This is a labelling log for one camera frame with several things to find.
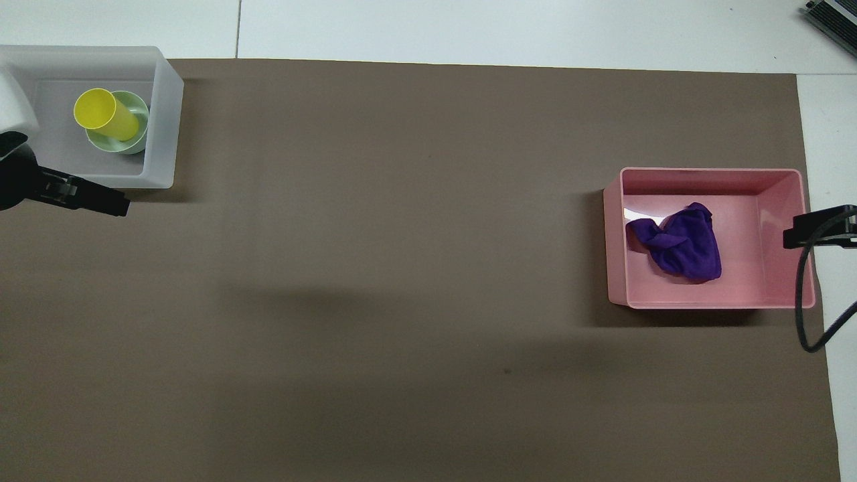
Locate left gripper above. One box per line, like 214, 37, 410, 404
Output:
0, 132, 80, 212

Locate translucent white plastic box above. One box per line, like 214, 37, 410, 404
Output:
0, 45, 185, 190

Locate pink plastic box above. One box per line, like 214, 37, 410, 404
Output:
603, 167, 817, 310

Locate yellow plastic cup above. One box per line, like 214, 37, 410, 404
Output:
73, 88, 141, 142

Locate light green bowl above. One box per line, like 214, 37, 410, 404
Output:
85, 90, 150, 155

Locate purple cloth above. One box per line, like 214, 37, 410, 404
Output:
625, 202, 723, 282

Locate black stand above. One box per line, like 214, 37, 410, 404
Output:
799, 0, 857, 41

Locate black cable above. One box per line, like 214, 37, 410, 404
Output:
795, 209, 857, 353

